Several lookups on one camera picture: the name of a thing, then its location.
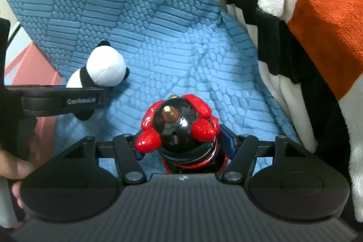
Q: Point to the person's left hand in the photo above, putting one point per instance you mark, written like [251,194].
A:
[14,167]

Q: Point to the small panda plush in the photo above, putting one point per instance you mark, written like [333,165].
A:
[105,69]

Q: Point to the blue textured blanket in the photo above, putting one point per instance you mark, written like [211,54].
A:
[170,32]

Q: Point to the white orange black fleece blanket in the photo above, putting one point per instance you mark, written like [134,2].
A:
[317,32]

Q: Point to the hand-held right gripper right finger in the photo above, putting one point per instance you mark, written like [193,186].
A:
[227,137]

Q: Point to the pink storage box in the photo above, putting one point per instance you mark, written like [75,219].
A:
[28,66]

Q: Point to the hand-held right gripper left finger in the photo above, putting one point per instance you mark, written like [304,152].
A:
[124,157]

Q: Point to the red black figurine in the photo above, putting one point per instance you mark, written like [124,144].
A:
[178,140]

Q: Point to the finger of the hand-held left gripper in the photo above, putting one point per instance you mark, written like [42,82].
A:
[101,97]

